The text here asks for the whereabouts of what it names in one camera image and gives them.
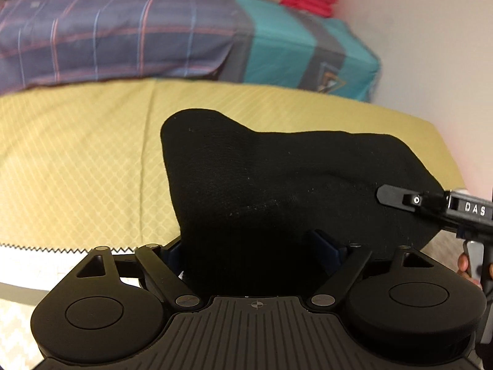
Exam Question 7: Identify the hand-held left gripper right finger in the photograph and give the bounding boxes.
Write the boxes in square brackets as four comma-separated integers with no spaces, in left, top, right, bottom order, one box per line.
[307,229,437,310]

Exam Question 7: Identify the yellow patterned bedsheet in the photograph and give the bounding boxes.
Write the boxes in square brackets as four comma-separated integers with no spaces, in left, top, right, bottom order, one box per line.
[0,78,468,370]

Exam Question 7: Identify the teal patterned blanket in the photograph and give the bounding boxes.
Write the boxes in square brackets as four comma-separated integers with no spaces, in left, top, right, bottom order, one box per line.
[218,0,383,103]

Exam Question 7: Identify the black pants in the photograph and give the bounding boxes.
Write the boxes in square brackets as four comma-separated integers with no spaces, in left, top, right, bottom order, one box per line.
[160,109,452,297]

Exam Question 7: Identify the person's right hand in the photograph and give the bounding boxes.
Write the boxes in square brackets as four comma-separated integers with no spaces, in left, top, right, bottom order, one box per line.
[457,252,493,288]

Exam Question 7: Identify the blue plaid blanket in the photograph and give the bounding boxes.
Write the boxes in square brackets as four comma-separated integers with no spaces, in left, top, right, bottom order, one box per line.
[0,0,257,95]

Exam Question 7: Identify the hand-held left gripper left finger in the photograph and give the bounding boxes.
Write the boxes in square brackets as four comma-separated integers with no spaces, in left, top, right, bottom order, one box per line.
[76,238,202,310]

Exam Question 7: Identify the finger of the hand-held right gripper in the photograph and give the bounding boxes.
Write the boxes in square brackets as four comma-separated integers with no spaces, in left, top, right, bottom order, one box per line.
[376,184,452,215]

